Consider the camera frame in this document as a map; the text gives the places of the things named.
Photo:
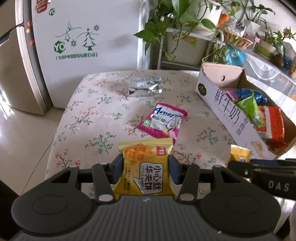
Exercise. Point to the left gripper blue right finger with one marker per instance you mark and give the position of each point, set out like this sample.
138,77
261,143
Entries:
175,169

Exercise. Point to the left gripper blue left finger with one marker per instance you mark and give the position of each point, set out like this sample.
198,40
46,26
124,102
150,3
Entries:
116,169

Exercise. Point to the yellow waffle snack packet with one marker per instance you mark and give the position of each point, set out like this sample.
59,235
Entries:
145,168

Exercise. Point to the pink Ameria snack packet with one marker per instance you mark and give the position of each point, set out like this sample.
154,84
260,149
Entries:
164,121

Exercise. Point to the green snack packet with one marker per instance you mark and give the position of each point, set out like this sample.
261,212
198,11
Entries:
251,110

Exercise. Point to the silver foil snack packet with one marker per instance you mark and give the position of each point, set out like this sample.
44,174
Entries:
145,86

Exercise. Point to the orange red snack packet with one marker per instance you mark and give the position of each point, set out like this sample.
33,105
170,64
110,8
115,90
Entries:
273,131

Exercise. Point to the floral tablecloth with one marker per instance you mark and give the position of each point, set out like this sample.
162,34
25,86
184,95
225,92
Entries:
101,115

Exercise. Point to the blue snack packet in box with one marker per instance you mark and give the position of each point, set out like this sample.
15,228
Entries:
245,92

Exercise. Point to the purple snack packet in box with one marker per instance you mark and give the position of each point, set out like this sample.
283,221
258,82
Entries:
232,95

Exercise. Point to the white cardboard milk box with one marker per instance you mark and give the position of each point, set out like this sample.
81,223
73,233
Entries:
215,78

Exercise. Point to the blue round plastic object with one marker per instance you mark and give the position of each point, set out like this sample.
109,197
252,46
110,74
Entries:
235,57

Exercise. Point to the beige refrigerator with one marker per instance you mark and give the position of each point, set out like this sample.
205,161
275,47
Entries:
22,82

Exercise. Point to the green white small flower pot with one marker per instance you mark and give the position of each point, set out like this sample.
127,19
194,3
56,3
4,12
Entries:
265,49

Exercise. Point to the white metal plant rack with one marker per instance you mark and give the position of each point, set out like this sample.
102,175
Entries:
190,52

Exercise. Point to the white freezer with green logo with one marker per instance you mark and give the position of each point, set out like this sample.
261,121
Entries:
75,38

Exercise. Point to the wicker basket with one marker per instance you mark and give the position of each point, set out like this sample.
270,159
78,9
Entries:
235,40

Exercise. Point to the green pothos plant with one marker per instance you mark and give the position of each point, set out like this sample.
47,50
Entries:
187,16

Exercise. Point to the white square flower pot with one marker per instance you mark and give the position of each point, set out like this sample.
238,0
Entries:
251,27

